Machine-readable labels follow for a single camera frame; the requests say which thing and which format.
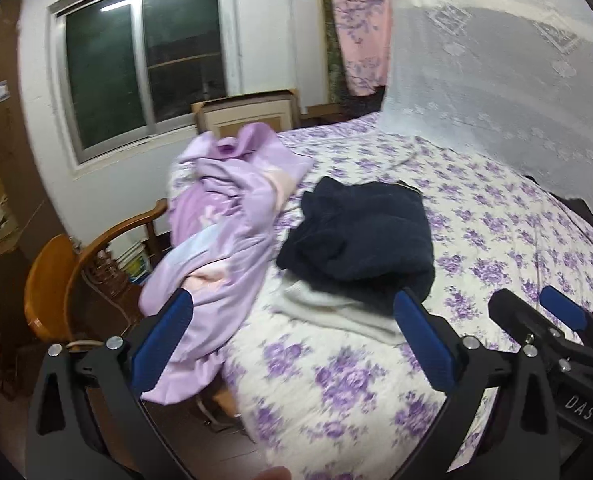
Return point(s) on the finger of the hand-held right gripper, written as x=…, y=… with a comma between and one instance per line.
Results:
x=561, y=307
x=516, y=312

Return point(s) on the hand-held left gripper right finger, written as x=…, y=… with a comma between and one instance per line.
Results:
x=426, y=345

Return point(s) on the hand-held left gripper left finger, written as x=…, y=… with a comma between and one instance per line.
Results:
x=161, y=340

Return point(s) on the navy knit cardigan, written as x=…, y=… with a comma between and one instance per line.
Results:
x=366, y=240

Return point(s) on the person's left hand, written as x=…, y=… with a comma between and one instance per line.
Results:
x=272, y=474

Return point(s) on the purple floral bedsheet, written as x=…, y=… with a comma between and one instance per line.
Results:
x=501, y=240

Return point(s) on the grey white folded garment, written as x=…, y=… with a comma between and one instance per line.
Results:
x=326, y=310

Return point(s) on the lilac quilt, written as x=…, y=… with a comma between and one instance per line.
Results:
x=226, y=240

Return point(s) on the wooden armchair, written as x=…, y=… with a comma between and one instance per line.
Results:
x=46, y=280

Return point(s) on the brown wooden door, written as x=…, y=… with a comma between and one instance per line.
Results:
x=1, y=160

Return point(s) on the wood-framed white cabinet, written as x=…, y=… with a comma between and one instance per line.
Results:
x=246, y=112

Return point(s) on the white lace mosquito net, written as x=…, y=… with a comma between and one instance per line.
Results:
x=476, y=60

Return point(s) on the sliding glass window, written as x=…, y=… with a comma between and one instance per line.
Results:
x=106, y=70

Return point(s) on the green patterned panel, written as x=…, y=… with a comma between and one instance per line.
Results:
x=334, y=60

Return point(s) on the pink floral curtain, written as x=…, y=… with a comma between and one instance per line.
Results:
x=361, y=35

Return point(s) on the white leaning board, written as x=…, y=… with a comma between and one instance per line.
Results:
x=306, y=50

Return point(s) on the small wall sticker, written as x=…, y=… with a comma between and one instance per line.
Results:
x=2, y=91

